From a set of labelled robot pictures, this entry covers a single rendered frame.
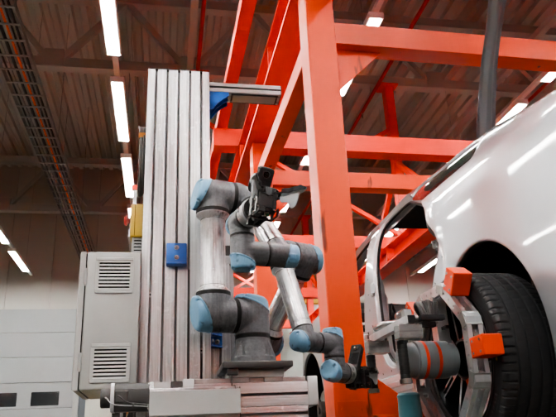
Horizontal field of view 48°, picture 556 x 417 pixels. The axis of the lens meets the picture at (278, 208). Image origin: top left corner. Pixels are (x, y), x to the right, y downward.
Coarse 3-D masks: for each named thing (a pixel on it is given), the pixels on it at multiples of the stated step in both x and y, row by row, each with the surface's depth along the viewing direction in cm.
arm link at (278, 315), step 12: (300, 252) 246; (312, 252) 249; (300, 264) 246; (312, 264) 249; (300, 276) 250; (300, 288) 255; (276, 300) 257; (276, 312) 257; (276, 324) 258; (276, 336) 259; (276, 348) 263
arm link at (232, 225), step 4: (236, 212) 188; (232, 216) 190; (236, 216) 188; (228, 220) 193; (232, 220) 190; (236, 220) 188; (228, 224) 193; (232, 224) 190; (236, 224) 189; (240, 224) 187; (228, 228) 194; (232, 228) 190; (236, 228) 189; (240, 228) 189; (244, 228) 189; (248, 228) 189; (252, 228) 191; (228, 232) 195; (232, 232) 189; (252, 232) 190
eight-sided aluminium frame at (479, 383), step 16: (432, 288) 245; (448, 304) 231; (464, 304) 228; (464, 320) 218; (480, 320) 219; (464, 336) 219; (480, 368) 216; (416, 384) 258; (480, 384) 211; (432, 400) 252; (464, 400) 217; (480, 400) 215; (432, 416) 244; (464, 416) 217; (480, 416) 217
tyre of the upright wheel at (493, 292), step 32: (480, 288) 227; (512, 288) 228; (512, 320) 216; (544, 320) 218; (512, 352) 210; (544, 352) 213; (512, 384) 209; (544, 384) 211; (512, 416) 211; (544, 416) 214
